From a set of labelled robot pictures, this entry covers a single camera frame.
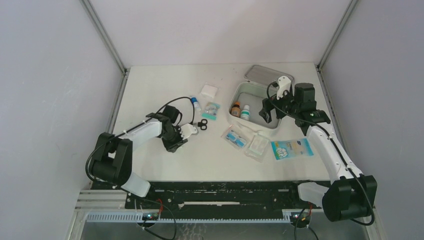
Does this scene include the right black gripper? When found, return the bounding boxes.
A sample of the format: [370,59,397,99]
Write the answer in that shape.
[259,86,300,123]

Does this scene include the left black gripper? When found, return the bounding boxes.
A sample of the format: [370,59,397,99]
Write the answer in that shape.
[161,125,188,153]

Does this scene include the white bottle green label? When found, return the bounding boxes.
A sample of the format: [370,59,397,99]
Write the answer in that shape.
[240,104,250,121]

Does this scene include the grey plastic medicine box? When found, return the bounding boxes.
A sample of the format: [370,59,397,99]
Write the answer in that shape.
[226,81,281,137]

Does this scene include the brown bottle orange cap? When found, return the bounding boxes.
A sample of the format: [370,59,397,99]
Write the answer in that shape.
[230,101,241,118]

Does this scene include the blue white bandage roll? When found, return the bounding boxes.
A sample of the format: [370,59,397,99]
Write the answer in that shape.
[189,95,202,112]

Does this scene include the white gauze packet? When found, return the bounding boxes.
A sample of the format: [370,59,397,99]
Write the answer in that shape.
[200,83,219,99]

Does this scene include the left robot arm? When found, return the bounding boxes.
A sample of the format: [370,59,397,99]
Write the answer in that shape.
[85,105,188,209]

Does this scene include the blue items zip bag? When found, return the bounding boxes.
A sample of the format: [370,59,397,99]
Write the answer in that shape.
[221,124,250,150]

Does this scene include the clear plastic swab pack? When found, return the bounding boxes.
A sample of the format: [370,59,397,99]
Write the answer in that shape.
[244,134,270,163]

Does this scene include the blue cotton ball pack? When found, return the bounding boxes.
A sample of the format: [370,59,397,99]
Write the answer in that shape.
[270,138,314,161]

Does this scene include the grey box lid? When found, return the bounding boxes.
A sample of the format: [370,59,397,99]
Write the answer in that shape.
[244,64,295,87]

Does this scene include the teal bagged bandage pack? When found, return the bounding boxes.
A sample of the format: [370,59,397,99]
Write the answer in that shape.
[201,102,221,121]

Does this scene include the left circuit board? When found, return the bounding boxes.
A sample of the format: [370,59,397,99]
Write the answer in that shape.
[142,213,160,221]

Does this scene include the circuit board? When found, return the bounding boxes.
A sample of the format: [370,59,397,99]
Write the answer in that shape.
[290,212,312,223]
[142,213,160,221]

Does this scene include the right circuit board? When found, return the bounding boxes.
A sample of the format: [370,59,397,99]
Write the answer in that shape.
[290,212,312,223]

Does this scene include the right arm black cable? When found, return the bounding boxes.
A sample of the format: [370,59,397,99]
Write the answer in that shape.
[265,81,376,227]

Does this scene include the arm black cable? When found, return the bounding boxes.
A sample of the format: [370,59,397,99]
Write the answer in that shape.
[265,81,376,227]
[85,96,196,183]

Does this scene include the black handled medical scissors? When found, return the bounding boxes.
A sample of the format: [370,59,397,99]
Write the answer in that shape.
[195,118,208,131]

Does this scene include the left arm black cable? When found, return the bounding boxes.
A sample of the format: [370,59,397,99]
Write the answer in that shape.
[85,96,196,183]

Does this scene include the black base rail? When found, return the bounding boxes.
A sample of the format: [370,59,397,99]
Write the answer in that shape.
[124,181,317,221]

